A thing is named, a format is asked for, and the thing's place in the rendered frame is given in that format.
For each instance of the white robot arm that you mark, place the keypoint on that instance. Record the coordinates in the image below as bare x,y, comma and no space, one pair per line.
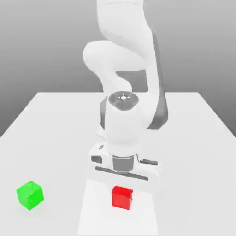
121,59

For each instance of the small red cube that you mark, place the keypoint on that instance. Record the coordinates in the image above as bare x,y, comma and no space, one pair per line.
121,198

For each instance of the small green cube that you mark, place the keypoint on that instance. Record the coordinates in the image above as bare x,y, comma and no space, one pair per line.
29,195

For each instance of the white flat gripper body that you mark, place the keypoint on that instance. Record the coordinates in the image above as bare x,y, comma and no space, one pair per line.
121,174

